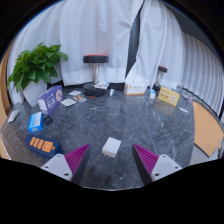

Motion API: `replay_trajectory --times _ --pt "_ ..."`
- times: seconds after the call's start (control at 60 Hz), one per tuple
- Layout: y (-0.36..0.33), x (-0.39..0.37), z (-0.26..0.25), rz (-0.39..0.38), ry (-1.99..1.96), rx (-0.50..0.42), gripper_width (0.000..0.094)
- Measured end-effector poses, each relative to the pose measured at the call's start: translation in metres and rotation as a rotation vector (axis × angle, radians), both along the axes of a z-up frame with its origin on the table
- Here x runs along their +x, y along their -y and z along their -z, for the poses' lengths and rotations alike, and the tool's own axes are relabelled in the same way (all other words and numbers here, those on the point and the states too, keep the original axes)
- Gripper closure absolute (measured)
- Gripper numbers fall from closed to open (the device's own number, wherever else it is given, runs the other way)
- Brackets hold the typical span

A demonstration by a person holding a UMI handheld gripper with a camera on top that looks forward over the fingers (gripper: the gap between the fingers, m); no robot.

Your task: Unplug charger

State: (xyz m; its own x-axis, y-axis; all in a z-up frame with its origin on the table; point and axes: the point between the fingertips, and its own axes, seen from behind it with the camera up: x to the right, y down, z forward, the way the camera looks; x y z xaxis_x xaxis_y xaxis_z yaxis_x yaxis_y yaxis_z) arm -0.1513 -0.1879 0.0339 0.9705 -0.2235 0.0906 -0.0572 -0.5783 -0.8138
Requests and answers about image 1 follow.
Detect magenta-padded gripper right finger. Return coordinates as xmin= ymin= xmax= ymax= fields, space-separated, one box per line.
xmin=131 ymin=143 xmax=184 ymax=186

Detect blue and white box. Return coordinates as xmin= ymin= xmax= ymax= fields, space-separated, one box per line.
xmin=27 ymin=111 xmax=45 ymax=134

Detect white sachet packet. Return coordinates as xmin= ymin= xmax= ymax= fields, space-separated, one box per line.
xmin=7 ymin=109 xmax=20 ymax=123

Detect orange wooden panel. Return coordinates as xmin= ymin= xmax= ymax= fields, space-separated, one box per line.
xmin=192 ymin=101 xmax=224 ymax=158

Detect flat white card packet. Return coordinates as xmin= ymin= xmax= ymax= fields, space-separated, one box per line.
xmin=68 ymin=89 xmax=83 ymax=97
xmin=60 ymin=98 xmax=78 ymax=108

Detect white charger block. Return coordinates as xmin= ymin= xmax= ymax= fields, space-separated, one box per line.
xmin=101 ymin=136 xmax=122 ymax=160

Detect white and orange box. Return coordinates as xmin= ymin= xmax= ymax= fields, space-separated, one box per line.
xmin=123 ymin=82 xmax=148 ymax=97

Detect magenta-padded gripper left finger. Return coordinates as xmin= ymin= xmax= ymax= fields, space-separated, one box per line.
xmin=40 ymin=143 xmax=92 ymax=185

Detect yellow sign card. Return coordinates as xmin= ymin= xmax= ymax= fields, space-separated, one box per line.
xmin=157 ymin=86 xmax=181 ymax=107

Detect blue power strip orange sockets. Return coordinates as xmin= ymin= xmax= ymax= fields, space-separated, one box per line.
xmin=25 ymin=133 xmax=64 ymax=159

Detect black round stool red rim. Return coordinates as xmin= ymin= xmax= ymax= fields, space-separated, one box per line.
xmin=82 ymin=54 xmax=110 ymax=98
xmin=152 ymin=65 xmax=169 ymax=93

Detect purple cardboard box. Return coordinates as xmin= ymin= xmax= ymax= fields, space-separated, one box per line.
xmin=37 ymin=84 xmax=64 ymax=116

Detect green plant in white pot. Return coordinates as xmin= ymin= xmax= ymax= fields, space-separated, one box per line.
xmin=7 ymin=42 xmax=69 ymax=108

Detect flat brown printed packet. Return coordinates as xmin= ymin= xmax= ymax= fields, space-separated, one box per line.
xmin=72 ymin=94 xmax=88 ymax=103

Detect white curtain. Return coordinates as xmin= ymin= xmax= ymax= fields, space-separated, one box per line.
xmin=124 ymin=0 xmax=188 ymax=91
xmin=8 ymin=0 xmax=144 ymax=101

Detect white blue flat packet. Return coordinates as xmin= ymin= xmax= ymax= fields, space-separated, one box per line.
xmin=94 ymin=81 xmax=111 ymax=90

